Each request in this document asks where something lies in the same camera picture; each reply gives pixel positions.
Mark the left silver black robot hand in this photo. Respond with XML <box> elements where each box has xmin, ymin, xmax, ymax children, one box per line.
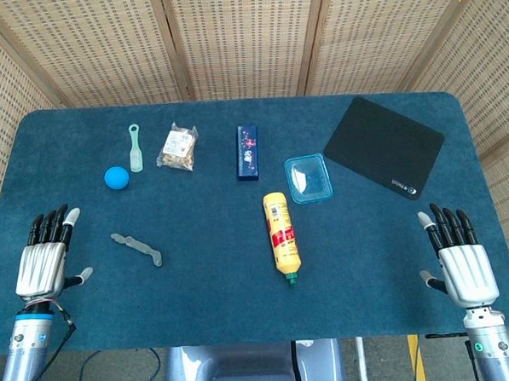
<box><xmin>10</xmin><ymin>202</ymin><xmax>95</xmax><ymax>303</ymax></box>

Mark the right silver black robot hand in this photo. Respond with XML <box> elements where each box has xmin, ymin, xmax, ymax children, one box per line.
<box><xmin>416</xmin><ymin>199</ymin><xmax>501</xmax><ymax>310</ymax></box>

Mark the stretched grey putty dough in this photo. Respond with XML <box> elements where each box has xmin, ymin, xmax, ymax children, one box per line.
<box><xmin>110</xmin><ymin>229</ymin><xmax>164</xmax><ymax>271</ymax></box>

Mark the blue ball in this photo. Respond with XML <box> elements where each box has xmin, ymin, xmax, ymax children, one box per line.
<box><xmin>103</xmin><ymin>165</ymin><xmax>131</xmax><ymax>192</ymax></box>

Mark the white table leg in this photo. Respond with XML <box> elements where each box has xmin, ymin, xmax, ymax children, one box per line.
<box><xmin>355</xmin><ymin>337</ymin><xmax>371</xmax><ymax>381</ymax></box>

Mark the pale green plastic spatula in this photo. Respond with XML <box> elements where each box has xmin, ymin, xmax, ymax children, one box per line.
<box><xmin>126</xmin><ymin>123</ymin><xmax>145</xmax><ymax>173</ymax></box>

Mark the black mouse pad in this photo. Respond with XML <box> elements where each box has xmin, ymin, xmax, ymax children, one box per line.
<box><xmin>320</xmin><ymin>91</ymin><xmax>448</xmax><ymax>205</ymax></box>

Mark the clear bag of snacks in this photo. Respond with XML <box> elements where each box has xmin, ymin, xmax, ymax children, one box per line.
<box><xmin>153</xmin><ymin>120</ymin><xmax>200</xmax><ymax>174</ymax></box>

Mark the blue felt table cloth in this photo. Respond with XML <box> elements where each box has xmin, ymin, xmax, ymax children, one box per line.
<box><xmin>0</xmin><ymin>85</ymin><xmax>509</xmax><ymax>357</ymax></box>

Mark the blue plastic container lid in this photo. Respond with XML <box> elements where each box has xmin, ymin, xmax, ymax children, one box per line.
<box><xmin>282</xmin><ymin>152</ymin><xmax>335</xmax><ymax>206</ymax></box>

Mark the yellow bottle with green cap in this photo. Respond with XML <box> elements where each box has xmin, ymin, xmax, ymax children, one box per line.
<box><xmin>262</xmin><ymin>190</ymin><xmax>304</xmax><ymax>288</ymax></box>

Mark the silver robot torso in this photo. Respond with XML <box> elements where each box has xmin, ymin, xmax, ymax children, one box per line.
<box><xmin>159</xmin><ymin>337</ymin><xmax>346</xmax><ymax>381</ymax></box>

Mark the dark blue printed box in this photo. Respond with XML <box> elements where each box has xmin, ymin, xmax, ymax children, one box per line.
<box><xmin>234</xmin><ymin>124</ymin><xmax>263</xmax><ymax>183</ymax></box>

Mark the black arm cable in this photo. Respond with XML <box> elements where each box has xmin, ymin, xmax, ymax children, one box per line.
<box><xmin>4</xmin><ymin>309</ymin><xmax>81</xmax><ymax>381</ymax></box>

